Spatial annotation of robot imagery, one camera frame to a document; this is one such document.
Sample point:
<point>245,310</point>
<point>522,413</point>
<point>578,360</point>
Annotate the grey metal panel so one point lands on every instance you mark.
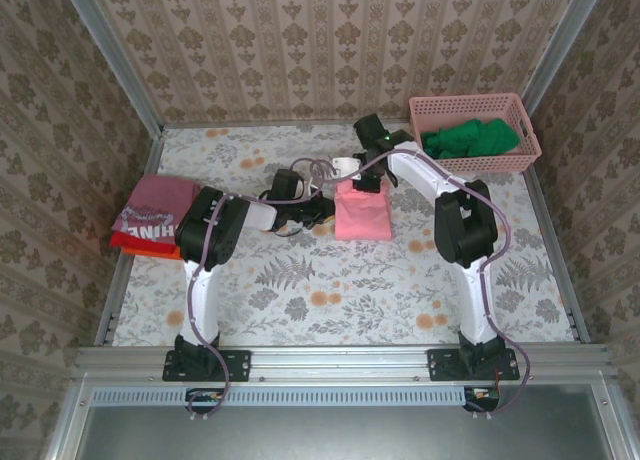
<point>340,435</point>

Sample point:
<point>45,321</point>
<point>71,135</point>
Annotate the pink plastic basket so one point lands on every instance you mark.
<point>450,107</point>

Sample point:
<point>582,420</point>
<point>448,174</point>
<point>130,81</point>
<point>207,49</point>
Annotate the folded maroon printed t-shirt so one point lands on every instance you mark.
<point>155,200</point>

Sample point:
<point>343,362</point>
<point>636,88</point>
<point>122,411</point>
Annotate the green t-shirt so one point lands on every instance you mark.
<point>470,137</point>

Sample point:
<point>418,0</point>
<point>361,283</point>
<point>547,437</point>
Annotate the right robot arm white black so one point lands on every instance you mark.
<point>475,305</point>

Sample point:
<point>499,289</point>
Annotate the aluminium frame post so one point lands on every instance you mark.
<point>565,45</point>
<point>112,55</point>

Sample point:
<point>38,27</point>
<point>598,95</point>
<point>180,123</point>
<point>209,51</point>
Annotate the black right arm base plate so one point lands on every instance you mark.
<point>442,365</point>

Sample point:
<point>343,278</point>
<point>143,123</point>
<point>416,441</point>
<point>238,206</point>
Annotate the aluminium mounting rail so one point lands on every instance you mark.
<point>340,362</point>

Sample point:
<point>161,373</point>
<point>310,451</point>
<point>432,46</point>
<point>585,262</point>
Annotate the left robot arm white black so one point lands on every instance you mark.
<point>202,300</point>

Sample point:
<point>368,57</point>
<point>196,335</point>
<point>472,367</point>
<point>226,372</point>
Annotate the pink t-shirt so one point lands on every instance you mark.
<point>362,220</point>

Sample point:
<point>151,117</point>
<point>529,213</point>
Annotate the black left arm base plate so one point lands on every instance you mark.
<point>235,365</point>

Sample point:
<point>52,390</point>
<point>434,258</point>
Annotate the folded red t-shirt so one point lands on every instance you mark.
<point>125,241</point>

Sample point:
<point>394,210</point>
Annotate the floral tablecloth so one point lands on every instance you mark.
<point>350,290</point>

